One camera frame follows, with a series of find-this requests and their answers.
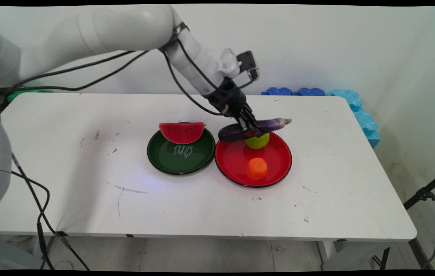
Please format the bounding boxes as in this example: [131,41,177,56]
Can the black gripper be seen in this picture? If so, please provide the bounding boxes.
[204,78,261,138]

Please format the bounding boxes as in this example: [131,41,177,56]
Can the purple toy eggplant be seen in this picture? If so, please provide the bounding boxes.
[218,118,292,143]

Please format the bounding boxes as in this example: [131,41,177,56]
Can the orange toy tangerine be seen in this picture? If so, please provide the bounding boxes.
[247,158,268,181]

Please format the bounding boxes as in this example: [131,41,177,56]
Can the green object behind arm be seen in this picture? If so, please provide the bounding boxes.
[7,89,53,103]

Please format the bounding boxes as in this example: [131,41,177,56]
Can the green toy lime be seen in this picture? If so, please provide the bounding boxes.
[245,132,270,150]

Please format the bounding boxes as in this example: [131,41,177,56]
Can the red plate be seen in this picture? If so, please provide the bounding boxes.
[214,132,293,188]

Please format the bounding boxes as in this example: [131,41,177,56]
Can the toy watermelon slice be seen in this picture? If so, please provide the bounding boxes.
[159,122,205,145]

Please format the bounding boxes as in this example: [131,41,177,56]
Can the dark green plate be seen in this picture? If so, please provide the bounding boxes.
[147,128,216,176]

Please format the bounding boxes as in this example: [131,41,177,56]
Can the light blue foam mat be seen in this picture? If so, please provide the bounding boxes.
[325,89,381,149]

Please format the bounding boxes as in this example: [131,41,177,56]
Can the black tripod stand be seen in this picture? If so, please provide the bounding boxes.
[371,166,435,271]

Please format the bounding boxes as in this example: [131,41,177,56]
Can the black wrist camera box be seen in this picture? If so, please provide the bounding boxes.
[236,51,260,81]

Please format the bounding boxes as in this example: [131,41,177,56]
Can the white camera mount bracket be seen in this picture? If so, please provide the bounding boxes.
[217,48,241,79]

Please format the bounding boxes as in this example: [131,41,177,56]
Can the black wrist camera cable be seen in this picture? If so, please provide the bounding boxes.
[163,38,260,116]

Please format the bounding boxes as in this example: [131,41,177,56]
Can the black cable to floor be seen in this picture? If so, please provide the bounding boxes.
[11,153,91,271]

